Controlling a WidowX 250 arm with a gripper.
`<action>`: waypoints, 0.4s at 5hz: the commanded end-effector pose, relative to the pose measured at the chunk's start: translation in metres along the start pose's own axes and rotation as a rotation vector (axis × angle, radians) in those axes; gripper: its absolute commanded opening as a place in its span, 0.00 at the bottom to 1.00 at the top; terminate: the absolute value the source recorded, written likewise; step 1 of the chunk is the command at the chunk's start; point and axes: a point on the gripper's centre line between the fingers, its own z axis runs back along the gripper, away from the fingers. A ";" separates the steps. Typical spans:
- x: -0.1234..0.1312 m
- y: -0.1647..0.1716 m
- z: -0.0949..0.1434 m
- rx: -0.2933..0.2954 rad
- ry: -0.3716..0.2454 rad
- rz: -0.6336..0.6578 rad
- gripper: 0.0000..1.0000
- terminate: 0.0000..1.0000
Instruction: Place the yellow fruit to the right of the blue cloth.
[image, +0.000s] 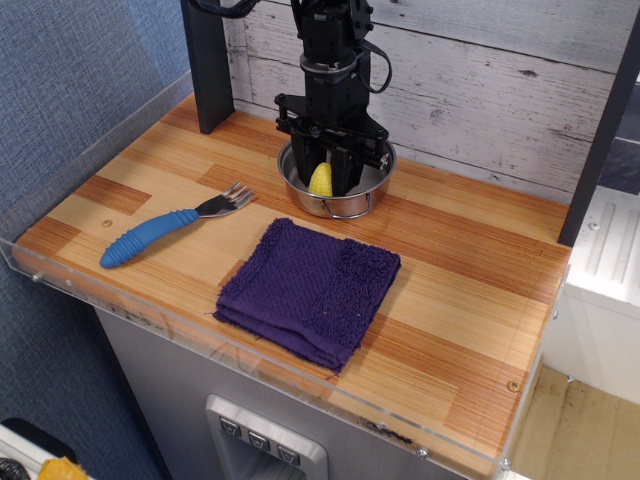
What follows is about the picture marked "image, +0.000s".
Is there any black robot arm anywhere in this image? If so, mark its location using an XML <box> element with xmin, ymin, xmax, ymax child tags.
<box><xmin>275</xmin><ymin>1</ymin><xmax>392</xmax><ymax>197</ymax></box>

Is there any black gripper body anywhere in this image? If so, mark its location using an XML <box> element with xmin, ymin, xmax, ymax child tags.
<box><xmin>275</xmin><ymin>69</ymin><xmax>389</xmax><ymax>168</ymax></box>

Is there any black left support post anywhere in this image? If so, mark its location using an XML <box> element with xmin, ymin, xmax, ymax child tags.
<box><xmin>180</xmin><ymin>1</ymin><xmax>235</xmax><ymax>134</ymax></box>

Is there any steel pot with handle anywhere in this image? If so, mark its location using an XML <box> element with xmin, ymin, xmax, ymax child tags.
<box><xmin>277</xmin><ymin>139</ymin><xmax>397</xmax><ymax>220</ymax></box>

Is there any black right support post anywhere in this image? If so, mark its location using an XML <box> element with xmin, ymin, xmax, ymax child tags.
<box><xmin>557</xmin><ymin>11</ymin><xmax>639</xmax><ymax>247</ymax></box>

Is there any white toy sink unit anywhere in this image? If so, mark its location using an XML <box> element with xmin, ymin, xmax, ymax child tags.
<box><xmin>542</xmin><ymin>187</ymin><xmax>639</xmax><ymax>403</ymax></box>

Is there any yellow object bottom left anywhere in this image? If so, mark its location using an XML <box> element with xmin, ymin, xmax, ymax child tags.
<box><xmin>37</xmin><ymin>457</ymin><xmax>88</xmax><ymax>480</ymax></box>

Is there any black ribbed hose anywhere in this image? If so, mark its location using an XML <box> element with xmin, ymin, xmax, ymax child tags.
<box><xmin>0</xmin><ymin>457</ymin><xmax>31</xmax><ymax>480</ymax></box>

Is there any folded purple-blue cloth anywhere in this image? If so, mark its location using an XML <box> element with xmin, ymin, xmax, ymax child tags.
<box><xmin>214</xmin><ymin>218</ymin><xmax>401</xmax><ymax>373</ymax></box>

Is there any yellow corn-like fruit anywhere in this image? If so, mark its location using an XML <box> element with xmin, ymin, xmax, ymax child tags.
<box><xmin>308</xmin><ymin>162</ymin><xmax>333</xmax><ymax>197</ymax></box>

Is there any blue-handled metal fork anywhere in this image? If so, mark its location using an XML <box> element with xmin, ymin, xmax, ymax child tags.
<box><xmin>99</xmin><ymin>182</ymin><xmax>254</xmax><ymax>269</ymax></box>

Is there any grey toy fridge cabinet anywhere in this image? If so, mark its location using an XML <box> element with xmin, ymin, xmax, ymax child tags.
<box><xmin>98</xmin><ymin>311</ymin><xmax>457</xmax><ymax>479</ymax></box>

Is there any silver dispenser button panel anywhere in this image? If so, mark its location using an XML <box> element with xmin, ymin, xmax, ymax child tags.
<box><xmin>205</xmin><ymin>394</ymin><xmax>329</xmax><ymax>479</ymax></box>

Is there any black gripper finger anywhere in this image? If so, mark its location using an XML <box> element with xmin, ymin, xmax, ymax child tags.
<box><xmin>330</xmin><ymin>147</ymin><xmax>364</xmax><ymax>196</ymax></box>
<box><xmin>291</xmin><ymin>132</ymin><xmax>325</xmax><ymax>184</ymax></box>

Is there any clear acrylic guard rail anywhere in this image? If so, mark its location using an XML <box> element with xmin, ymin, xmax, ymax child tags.
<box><xmin>1</xmin><ymin>76</ymin><xmax>569</xmax><ymax>478</ymax></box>

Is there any black support post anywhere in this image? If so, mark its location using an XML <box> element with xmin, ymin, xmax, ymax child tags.
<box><xmin>557</xmin><ymin>11</ymin><xmax>639</xmax><ymax>247</ymax></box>
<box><xmin>180</xmin><ymin>1</ymin><xmax>235</xmax><ymax>134</ymax></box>

